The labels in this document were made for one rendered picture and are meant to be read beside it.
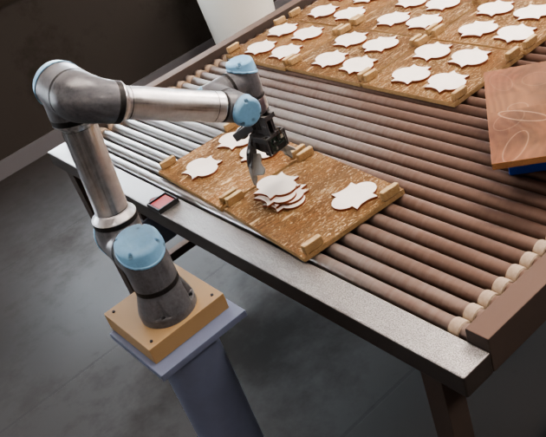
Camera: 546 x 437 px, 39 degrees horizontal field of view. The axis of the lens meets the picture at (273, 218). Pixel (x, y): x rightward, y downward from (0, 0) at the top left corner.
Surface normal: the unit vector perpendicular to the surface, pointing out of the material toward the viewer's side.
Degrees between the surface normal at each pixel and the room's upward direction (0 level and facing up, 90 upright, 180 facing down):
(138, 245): 8
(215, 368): 90
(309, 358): 0
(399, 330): 0
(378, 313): 0
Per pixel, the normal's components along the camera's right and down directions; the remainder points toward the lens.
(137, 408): -0.29, -0.80
